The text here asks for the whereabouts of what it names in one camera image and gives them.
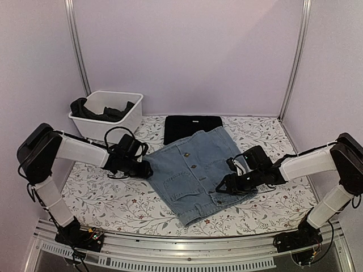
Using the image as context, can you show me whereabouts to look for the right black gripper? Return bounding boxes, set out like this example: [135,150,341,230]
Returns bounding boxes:
[217,168,264,196]

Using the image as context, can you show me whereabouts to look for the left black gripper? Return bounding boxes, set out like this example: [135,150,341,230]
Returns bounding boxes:
[121,157,154,180]

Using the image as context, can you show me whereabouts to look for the blue denim garment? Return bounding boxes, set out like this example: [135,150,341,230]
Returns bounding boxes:
[145,126,254,227]

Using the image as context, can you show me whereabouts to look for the black t-shirt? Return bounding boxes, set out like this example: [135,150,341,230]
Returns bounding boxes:
[163,116,223,145]

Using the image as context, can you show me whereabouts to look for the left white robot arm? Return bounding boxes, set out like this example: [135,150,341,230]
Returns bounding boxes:
[16,123,153,246]

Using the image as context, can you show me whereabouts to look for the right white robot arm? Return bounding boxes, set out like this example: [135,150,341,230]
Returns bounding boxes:
[216,133,362,247]

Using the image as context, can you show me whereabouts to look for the white plastic laundry bin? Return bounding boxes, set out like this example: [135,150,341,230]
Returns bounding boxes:
[69,91,143,143]

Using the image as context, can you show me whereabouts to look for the floral patterned table mat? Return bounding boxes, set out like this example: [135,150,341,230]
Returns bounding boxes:
[62,116,317,237]

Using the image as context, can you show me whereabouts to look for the dark garment in bin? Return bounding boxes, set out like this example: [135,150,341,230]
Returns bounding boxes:
[70,97,136,123]

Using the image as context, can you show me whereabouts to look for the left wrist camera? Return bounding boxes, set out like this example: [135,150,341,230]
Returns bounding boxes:
[117,134,143,158]

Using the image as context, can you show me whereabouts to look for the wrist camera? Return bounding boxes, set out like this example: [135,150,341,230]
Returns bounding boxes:
[117,134,143,158]
[242,145,272,170]

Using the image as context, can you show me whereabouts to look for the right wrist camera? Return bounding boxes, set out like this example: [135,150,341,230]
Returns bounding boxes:
[242,145,272,170]

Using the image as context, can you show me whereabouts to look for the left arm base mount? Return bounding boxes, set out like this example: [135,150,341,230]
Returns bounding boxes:
[55,217,104,252]

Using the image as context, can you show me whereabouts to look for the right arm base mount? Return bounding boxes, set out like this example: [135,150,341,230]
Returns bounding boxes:
[273,218,323,253]

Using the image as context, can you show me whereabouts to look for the front aluminium rail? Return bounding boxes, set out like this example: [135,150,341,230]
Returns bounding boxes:
[24,220,358,271]

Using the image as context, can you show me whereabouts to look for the left aluminium frame post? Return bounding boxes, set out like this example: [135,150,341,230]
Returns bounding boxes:
[64,0,91,96]

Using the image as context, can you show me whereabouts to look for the aluminium frame post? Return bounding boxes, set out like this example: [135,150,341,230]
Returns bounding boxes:
[64,0,91,96]
[278,0,311,122]

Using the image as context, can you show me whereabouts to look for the right aluminium frame post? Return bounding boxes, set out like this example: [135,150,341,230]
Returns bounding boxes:
[278,0,311,122]

